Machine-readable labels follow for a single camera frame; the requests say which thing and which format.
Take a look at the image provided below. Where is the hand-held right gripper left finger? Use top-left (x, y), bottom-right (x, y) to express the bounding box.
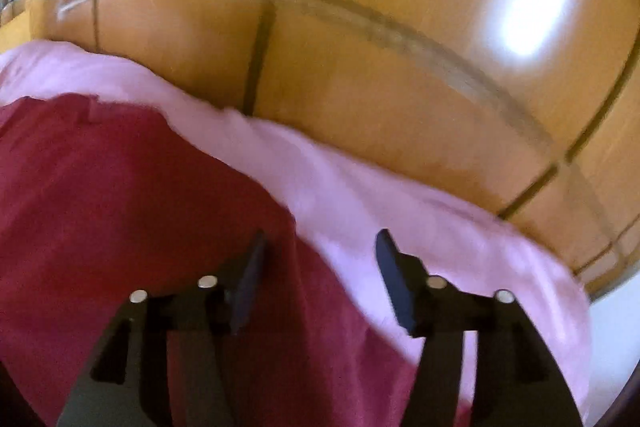
top-left (56, 230), bottom-right (268, 427)

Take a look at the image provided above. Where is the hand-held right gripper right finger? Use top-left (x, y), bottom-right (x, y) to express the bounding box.
top-left (376, 229), bottom-right (584, 427)

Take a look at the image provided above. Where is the dark red garment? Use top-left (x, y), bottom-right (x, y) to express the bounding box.
top-left (0, 93), bottom-right (473, 427)

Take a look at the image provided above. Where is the pink bed sheet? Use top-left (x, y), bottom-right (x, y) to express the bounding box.
top-left (0, 39), bottom-right (593, 427)

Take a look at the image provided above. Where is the wooden wardrobe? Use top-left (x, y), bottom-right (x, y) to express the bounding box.
top-left (0, 0), bottom-right (640, 300)

